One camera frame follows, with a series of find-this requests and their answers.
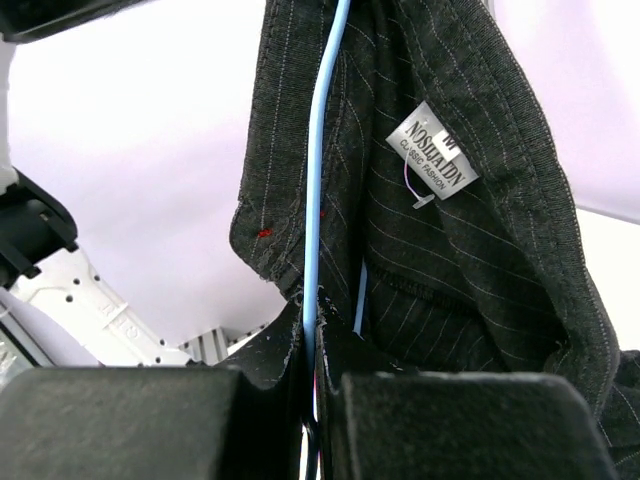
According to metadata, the black pinstripe shirt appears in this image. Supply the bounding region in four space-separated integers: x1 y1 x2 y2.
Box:
228 0 640 480

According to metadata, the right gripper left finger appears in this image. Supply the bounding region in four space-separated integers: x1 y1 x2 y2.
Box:
1 304 304 479

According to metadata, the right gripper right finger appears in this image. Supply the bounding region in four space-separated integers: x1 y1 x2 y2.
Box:
316 295 617 479

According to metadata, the aluminium mounting rail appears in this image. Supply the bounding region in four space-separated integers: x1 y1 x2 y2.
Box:
179 324 267 365

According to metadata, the light blue wire hanger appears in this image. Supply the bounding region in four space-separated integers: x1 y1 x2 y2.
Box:
302 0 351 479

